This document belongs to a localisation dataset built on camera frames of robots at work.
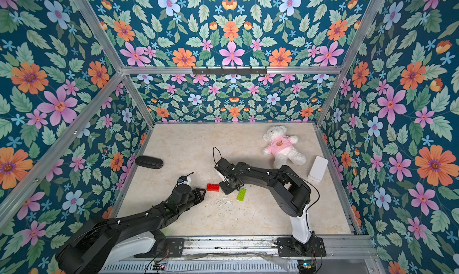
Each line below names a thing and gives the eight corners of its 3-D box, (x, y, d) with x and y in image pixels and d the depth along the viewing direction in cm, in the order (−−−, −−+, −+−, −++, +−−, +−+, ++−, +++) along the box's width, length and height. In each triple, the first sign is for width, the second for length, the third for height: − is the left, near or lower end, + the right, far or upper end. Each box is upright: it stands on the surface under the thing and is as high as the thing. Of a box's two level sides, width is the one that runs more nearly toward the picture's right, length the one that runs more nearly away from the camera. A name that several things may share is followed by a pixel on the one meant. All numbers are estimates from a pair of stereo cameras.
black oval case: (135, 166, 101) (131, 162, 98) (140, 158, 105) (137, 154, 102) (160, 170, 100) (157, 166, 96) (165, 162, 103) (162, 158, 100)
